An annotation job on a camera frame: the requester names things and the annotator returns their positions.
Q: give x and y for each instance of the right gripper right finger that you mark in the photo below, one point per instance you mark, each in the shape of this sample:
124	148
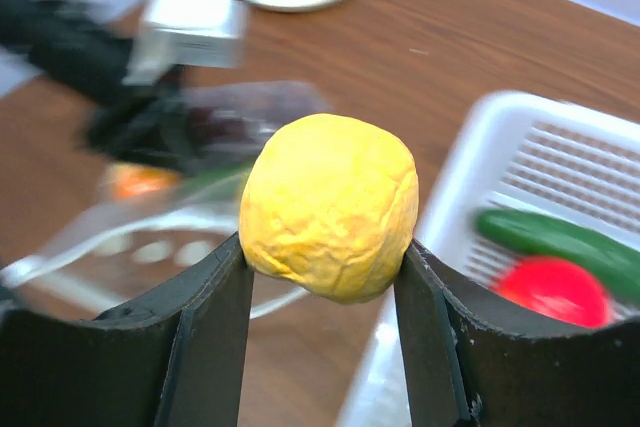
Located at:
472	358

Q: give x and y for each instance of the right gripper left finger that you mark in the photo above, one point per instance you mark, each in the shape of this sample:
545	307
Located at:
173	356

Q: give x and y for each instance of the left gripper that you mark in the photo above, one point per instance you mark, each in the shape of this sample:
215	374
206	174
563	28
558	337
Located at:
150	126

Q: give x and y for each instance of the orange fake fruit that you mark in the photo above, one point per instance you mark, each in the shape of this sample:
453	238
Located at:
129	180

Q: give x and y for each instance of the polka dot zip bag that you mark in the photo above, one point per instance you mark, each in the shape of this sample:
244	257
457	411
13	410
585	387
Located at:
120	249

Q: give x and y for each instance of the red fake apple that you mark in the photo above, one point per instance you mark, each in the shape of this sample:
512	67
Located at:
558	289

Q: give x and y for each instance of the green fake cucumber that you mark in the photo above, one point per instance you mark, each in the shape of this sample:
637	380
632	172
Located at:
527	233

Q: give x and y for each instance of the yellow fake fruit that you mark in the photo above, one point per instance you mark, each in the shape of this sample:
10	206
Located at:
330	204

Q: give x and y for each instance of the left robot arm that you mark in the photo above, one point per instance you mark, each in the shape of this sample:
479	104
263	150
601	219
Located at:
58	37

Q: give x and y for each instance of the white plastic basket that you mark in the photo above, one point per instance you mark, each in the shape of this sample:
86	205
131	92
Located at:
516	151

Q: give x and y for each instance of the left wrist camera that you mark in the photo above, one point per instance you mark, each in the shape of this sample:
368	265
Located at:
202	33

